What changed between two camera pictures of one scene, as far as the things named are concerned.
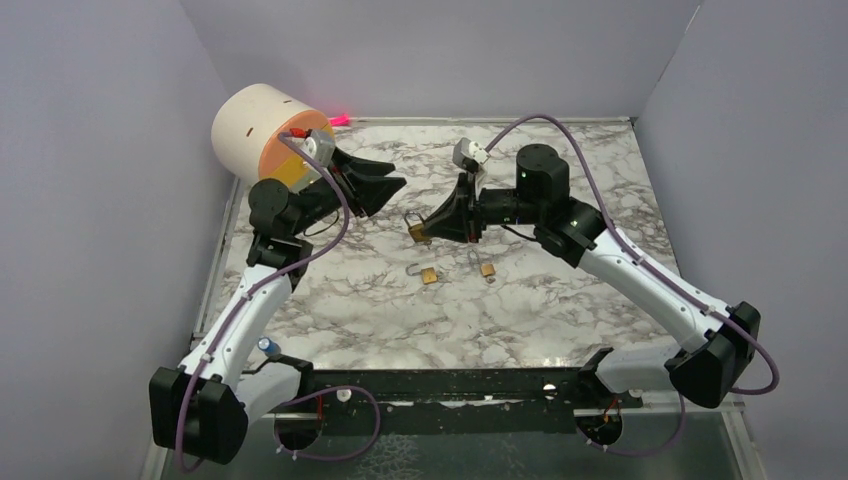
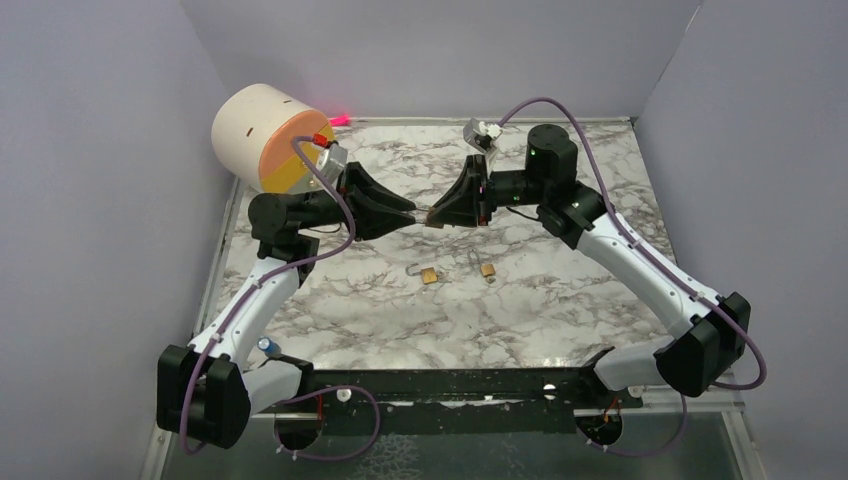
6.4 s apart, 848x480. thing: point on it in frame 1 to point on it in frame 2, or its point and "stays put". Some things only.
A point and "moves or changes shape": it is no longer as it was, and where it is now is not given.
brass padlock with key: (417, 232) moves or changes shape
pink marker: (341, 120) stays put
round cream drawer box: (246, 127) stays put
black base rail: (456, 402) stays put
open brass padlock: (428, 274) stays put
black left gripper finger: (369, 194) to (373, 222)
